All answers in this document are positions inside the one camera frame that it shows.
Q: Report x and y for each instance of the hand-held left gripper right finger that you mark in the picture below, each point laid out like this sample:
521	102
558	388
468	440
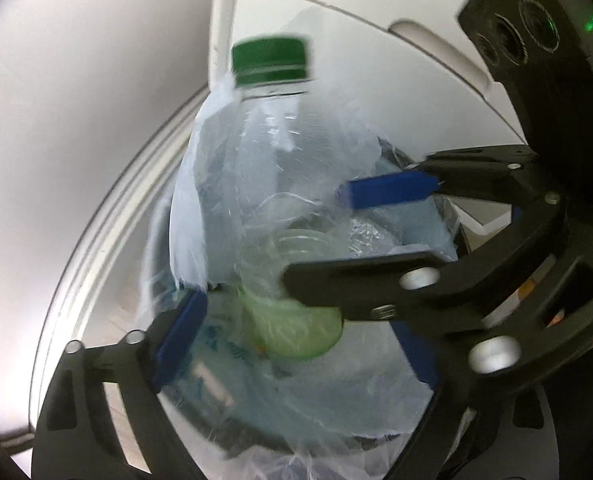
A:
419	360

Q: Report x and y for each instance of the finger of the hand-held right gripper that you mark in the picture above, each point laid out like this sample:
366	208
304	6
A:
391	191
346	285

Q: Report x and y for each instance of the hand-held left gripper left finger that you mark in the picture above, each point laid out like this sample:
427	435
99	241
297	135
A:
176	340

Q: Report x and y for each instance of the grey trash bin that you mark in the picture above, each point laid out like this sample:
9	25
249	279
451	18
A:
411	160

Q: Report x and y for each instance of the clear plastic bin liner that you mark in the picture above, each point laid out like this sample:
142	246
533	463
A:
326	410

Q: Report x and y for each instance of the clear bottle with green cap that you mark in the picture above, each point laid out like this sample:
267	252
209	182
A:
269	60

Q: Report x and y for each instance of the pale green plastic container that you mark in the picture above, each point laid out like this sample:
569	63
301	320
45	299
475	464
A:
296	330

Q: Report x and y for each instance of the white baseboard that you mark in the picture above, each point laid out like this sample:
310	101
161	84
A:
106	240

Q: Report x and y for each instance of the white cabinet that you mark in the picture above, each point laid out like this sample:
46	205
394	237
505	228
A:
356	55

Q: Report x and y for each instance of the white pipe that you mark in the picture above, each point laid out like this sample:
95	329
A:
225	10

